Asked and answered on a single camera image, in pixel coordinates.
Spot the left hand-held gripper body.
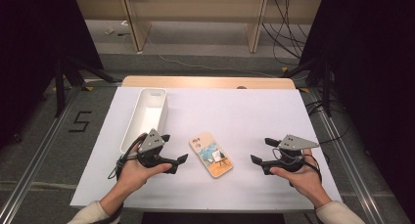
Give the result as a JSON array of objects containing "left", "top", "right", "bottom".
[{"left": 136, "top": 128, "right": 165, "bottom": 169}]

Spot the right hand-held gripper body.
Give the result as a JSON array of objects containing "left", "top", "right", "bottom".
[{"left": 272, "top": 134, "right": 320, "bottom": 173}]

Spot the white plastic box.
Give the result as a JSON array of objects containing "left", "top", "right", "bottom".
[{"left": 119, "top": 87, "right": 169, "bottom": 155}]

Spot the beige illustrated phone case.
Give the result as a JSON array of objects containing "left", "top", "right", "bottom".
[{"left": 188, "top": 131, "right": 235, "bottom": 179}]

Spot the person's left hand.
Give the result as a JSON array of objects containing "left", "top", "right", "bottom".
[{"left": 114, "top": 153, "right": 174, "bottom": 200}]

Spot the person's right hand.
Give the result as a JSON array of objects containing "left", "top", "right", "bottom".
[{"left": 269, "top": 148, "right": 333, "bottom": 209}]

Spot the white table sheet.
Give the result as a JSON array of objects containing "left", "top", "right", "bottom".
[{"left": 69, "top": 86, "right": 343, "bottom": 210}]

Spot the black metal stand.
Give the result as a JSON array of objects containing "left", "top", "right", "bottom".
[
  {"left": 53, "top": 53, "right": 123, "bottom": 118},
  {"left": 281, "top": 56, "right": 335, "bottom": 118}
]

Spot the black curtain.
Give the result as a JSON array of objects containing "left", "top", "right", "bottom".
[
  {"left": 0, "top": 0, "right": 105, "bottom": 150},
  {"left": 299, "top": 0, "right": 415, "bottom": 215}
]

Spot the long beige wooden desk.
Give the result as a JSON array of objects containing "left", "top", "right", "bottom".
[{"left": 73, "top": 0, "right": 323, "bottom": 54}]

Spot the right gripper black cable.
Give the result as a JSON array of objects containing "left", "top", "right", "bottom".
[{"left": 302, "top": 153, "right": 325, "bottom": 188}]

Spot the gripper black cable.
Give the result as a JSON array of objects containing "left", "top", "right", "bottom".
[
  {"left": 108, "top": 133, "right": 149, "bottom": 181},
  {"left": 302, "top": 153, "right": 325, "bottom": 188}
]

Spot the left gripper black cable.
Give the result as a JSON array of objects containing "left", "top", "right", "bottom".
[{"left": 108, "top": 133, "right": 149, "bottom": 181}]

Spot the black floor cable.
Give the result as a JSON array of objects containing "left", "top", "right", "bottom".
[{"left": 305, "top": 99, "right": 351, "bottom": 146}]

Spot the aluminium floor rail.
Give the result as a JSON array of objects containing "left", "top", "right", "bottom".
[
  {"left": 0, "top": 86, "right": 81, "bottom": 224},
  {"left": 308, "top": 87, "right": 388, "bottom": 224}
]

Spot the black hanging cable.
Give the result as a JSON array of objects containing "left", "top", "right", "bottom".
[
  {"left": 261, "top": 0, "right": 302, "bottom": 67},
  {"left": 273, "top": 0, "right": 309, "bottom": 61}
]

